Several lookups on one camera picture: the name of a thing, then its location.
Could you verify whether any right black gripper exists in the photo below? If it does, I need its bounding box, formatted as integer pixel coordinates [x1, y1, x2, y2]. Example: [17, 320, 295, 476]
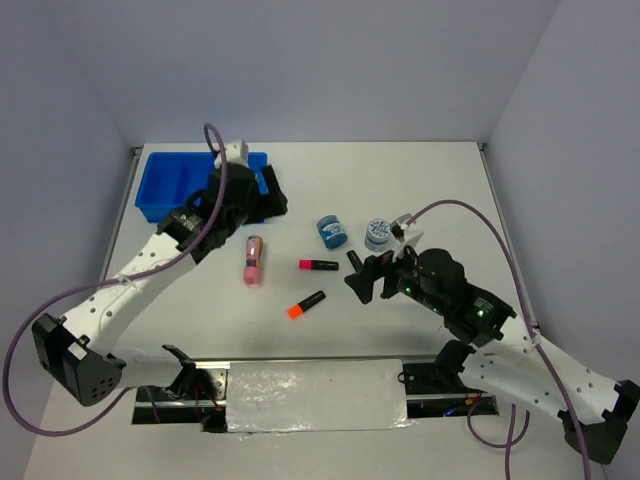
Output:
[343, 236, 444, 313]

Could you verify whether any blue slime jar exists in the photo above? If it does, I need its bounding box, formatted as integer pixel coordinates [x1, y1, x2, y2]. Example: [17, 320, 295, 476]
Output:
[316, 215, 348, 251]
[364, 218, 392, 252]

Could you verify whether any pink black highlighter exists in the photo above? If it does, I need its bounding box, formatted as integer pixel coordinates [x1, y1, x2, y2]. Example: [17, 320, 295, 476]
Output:
[298, 259, 339, 271]

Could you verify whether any pink crayon tube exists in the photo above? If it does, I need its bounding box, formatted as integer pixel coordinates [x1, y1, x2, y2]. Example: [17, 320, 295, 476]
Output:
[243, 235, 264, 287]

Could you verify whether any orange black highlighter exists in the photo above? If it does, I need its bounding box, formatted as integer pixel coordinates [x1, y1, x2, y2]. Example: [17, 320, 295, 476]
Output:
[287, 290, 326, 320]

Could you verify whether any blue black highlighter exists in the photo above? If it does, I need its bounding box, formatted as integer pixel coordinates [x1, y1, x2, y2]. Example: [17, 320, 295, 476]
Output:
[346, 250, 363, 272]

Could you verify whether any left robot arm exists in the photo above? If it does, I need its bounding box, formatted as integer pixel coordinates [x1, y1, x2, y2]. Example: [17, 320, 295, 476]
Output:
[31, 163, 287, 407]

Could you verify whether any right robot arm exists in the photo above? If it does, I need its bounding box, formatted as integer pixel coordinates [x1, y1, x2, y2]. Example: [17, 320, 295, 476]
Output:
[345, 247, 639, 465]

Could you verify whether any blue slime jar lying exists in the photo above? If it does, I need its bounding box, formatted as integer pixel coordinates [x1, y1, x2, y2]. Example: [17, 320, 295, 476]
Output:
[316, 215, 348, 251]

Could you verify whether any blue compartment tray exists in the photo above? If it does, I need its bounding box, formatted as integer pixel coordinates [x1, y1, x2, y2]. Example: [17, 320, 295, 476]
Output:
[134, 151, 269, 225]

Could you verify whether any silver foil plate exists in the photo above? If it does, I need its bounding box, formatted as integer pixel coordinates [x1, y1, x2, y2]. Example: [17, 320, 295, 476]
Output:
[226, 359, 410, 433]

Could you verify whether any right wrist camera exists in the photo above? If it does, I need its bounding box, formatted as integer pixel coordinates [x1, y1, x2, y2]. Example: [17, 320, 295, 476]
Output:
[391, 213, 424, 262]

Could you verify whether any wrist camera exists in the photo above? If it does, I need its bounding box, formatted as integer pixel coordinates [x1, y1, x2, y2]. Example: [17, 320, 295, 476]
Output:
[214, 140, 249, 169]
[391, 213, 424, 262]

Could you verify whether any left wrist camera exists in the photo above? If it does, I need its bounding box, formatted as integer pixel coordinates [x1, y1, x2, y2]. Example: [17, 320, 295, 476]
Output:
[214, 140, 249, 169]

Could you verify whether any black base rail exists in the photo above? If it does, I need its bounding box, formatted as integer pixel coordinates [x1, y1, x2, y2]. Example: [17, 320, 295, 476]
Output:
[132, 359, 498, 434]

